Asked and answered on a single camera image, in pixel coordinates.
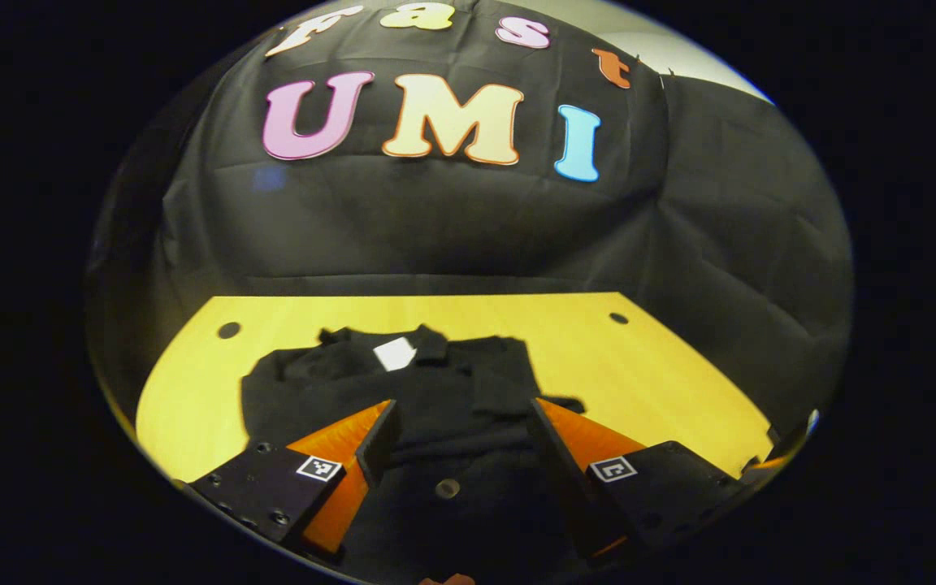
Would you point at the black backdrop cloth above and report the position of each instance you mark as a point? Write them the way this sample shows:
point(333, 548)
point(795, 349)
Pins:
point(452, 227)

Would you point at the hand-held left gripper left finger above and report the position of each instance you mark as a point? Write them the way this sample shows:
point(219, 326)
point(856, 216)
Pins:
point(379, 443)

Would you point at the black garment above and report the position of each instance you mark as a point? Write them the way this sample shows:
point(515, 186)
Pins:
point(452, 406)

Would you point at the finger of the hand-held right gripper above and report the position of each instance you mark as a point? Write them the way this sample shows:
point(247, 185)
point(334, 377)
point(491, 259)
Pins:
point(767, 464)

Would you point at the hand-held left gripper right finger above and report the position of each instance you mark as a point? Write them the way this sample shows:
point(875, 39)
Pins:
point(557, 463)

